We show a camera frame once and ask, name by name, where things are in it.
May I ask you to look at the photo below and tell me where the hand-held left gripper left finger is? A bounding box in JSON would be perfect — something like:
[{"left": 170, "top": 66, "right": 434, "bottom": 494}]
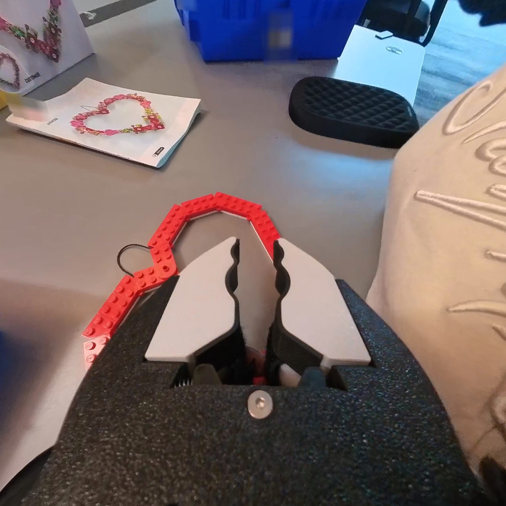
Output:
[{"left": 145, "top": 237, "right": 242, "bottom": 366}]

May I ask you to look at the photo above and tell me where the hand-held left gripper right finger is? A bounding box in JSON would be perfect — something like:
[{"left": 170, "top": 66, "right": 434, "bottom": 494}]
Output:
[{"left": 269, "top": 238, "right": 372, "bottom": 372}]

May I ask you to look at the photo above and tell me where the red brick heart frame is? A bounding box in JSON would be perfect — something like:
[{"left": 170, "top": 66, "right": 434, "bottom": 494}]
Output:
[{"left": 82, "top": 192, "right": 282, "bottom": 370}]

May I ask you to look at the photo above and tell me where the grey desk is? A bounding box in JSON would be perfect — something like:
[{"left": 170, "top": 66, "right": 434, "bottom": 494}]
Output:
[{"left": 0, "top": 0, "right": 396, "bottom": 487}]

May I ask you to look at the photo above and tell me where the person's beige sweatshirt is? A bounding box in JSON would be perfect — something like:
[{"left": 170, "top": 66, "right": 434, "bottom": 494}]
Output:
[{"left": 366, "top": 62, "right": 506, "bottom": 491}]

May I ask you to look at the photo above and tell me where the white heart print instruction booklet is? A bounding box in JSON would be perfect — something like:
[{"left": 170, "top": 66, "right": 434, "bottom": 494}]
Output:
[{"left": 6, "top": 77, "right": 202, "bottom": 168}]

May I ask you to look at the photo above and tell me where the black textured wrist rest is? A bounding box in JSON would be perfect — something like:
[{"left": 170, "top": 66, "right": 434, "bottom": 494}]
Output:
[{"left": 288, "top": 76, "right": 420, "bottom": 149}]

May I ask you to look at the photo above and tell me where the white heart print cardboard box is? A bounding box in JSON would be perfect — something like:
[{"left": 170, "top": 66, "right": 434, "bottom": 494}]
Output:
[{"left": 0, "top": 0, "right": 95, "bottom": 104}]

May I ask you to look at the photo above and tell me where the black office chair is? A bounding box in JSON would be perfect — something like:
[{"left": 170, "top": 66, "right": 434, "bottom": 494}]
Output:
[{"left": 356, "top": 0, "right": 449, "bottom": 47}]

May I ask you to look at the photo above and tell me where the black string loop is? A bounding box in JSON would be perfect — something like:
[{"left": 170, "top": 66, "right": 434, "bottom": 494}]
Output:
[{"left": 117, "top": 244, "right": 153, "bottom": 277}]

